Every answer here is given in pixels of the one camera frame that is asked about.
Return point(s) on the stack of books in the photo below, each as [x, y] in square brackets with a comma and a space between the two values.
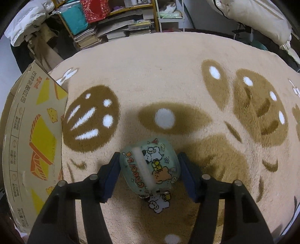
[87, 38]

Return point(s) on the green cartoon earbuds case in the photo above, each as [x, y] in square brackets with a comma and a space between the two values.
[150, 168]

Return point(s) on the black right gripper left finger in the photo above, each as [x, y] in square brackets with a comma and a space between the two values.
[56, 222]

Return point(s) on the teal bag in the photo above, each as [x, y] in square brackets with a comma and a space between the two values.
[73, 16]

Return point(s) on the white rolling cart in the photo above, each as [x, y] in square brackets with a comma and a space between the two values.
[170, 12]

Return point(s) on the beige hanging trench coat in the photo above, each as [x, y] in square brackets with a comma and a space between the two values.
[42, 47]

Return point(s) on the brown cardboard box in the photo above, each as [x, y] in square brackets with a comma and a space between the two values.
[32, 150]

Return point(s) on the white puffer jacket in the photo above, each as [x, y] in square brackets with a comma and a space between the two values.
[28, 20]

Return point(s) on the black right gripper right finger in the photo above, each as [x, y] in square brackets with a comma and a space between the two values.
[243, 221]

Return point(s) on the wooden bookshelf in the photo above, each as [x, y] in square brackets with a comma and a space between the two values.
[125, 19]

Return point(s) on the red patterned gift bag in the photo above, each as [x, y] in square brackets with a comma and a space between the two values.
[95, 10]

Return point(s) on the beige floral patterned rug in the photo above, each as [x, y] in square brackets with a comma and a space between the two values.
[232, 108]

